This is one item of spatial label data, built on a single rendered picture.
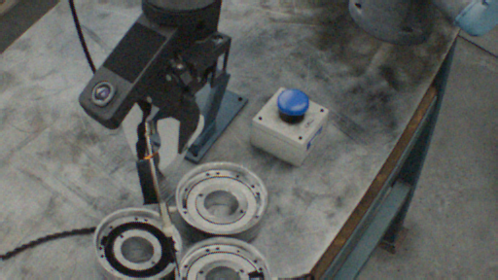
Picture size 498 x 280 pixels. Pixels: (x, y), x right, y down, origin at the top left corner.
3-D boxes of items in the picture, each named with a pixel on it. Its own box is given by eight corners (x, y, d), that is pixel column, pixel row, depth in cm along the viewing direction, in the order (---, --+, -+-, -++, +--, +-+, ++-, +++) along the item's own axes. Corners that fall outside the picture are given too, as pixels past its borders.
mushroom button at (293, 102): (296, 142, 100) (300, 114, 96) (267, 128, 101) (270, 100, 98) (311, 122, 102) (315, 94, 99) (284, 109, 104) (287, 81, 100)
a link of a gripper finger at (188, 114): (200, 153, 79) (200, 78, 74) (192, 161, 78) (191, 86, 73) (162, 135, 81) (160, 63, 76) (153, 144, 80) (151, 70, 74)
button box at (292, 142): (299, 168, 100) (303, 142, 97) (250, 144, 103) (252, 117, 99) (329, 128, 105) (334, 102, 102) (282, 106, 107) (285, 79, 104)
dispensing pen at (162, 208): (161, 279, 83) (126, 126, 81) (172, 268, 87) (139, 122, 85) (180, 278, 82) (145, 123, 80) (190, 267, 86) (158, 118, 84)
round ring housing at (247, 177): (260, 181, 99) (262, 158, 96) (270, 251, 92) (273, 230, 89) (173, 185, 98) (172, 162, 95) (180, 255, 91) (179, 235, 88)
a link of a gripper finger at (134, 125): (167, 139, 88) (183, 77, 81) (135, 168, 84) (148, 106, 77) (146, 124, 89) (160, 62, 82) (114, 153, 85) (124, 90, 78)
